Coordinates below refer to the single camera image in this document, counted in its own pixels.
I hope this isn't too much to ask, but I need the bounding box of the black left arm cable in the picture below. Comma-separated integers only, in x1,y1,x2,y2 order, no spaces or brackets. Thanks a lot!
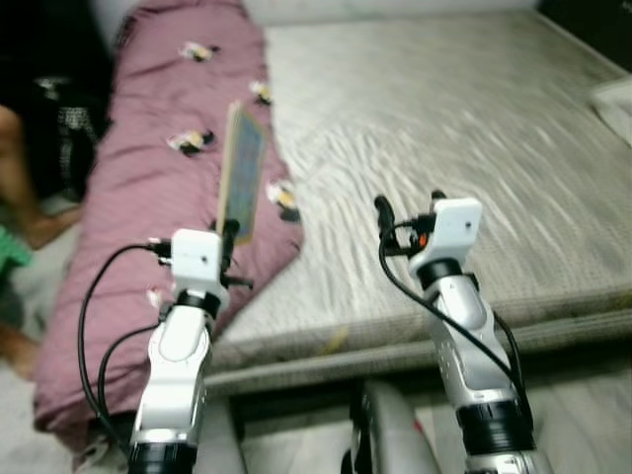
77,240,174,455

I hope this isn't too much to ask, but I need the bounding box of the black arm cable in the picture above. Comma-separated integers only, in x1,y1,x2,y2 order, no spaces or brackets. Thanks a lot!
77,240,174,455
378,225,534,435

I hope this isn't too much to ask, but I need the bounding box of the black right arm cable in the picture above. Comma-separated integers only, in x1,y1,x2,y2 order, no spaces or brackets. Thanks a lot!
378,225,534,435

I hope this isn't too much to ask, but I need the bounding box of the grey quilted mattress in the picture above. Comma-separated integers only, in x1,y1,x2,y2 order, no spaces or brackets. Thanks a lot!
202,10,632,396

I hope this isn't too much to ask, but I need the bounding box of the white pillow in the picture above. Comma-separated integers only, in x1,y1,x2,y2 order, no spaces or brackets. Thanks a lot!
591,77,632,144

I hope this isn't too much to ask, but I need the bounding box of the black bag white print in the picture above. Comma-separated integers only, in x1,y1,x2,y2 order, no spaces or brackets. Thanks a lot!
35,77,100,198

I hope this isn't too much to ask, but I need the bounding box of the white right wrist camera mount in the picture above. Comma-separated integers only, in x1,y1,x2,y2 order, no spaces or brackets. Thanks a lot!
410,197,485,279

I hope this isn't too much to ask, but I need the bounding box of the maroon printed blanket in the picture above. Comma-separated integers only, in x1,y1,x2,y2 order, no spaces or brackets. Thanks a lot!
35,0,307,450

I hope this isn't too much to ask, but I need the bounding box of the colourful children's book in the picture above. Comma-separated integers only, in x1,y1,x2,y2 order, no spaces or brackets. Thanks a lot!
215,101,268,246

